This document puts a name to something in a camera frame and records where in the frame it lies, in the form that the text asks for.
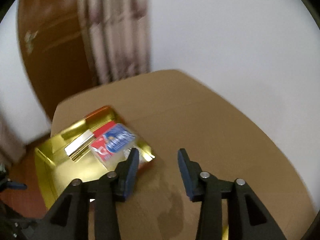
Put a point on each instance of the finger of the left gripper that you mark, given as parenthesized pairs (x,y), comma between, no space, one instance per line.
(9,184)

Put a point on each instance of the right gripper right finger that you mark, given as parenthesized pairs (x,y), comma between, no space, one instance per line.
(248,218)

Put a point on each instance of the brown wooden door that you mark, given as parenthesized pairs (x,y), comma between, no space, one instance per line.
(53,50)

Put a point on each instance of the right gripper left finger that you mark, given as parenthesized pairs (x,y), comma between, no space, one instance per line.
(69,216)

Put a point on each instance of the blue red floss box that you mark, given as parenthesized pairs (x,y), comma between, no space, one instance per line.
(110,143)

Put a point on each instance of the long gold bar box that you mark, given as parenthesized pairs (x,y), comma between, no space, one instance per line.
(76,148)

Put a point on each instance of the red gold tin box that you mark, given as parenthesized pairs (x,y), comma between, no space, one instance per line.
(87,149)

